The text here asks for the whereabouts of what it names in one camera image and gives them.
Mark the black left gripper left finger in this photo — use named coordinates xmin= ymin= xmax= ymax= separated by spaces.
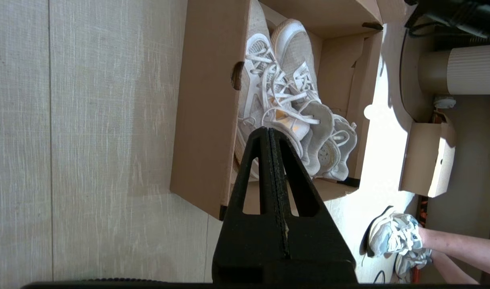
xmin=212 ymin=127 xmax=289 ymax=284

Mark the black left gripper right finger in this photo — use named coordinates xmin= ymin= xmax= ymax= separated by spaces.
xmin=268 ymin=127 xmax=356 ymax=262

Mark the brown cardboard shoe box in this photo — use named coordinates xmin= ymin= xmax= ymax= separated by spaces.
xmin=171 ymin=0 xmax=384 ymax=221

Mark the white lace-up sneaker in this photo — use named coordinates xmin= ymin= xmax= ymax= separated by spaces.
xmin=271 ymin=18 xmax=358 ymax=181
xmin=234 ymin=0 xmax=321 ymax=179

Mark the grey white chunky sneaker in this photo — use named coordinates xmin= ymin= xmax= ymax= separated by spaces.
xmin=394 ymin=248 xmax=433 ymax=278
xmin=367 ymin=207 xmax=424 ymax=258

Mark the open tan cardboard carton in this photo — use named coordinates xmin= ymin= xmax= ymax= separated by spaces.
xmin=399 ymin=112 xmax=457 ymax=198

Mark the white round cap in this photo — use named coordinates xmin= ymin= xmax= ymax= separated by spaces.
xmin=434 ymin=96 xmax=457 ymax=110

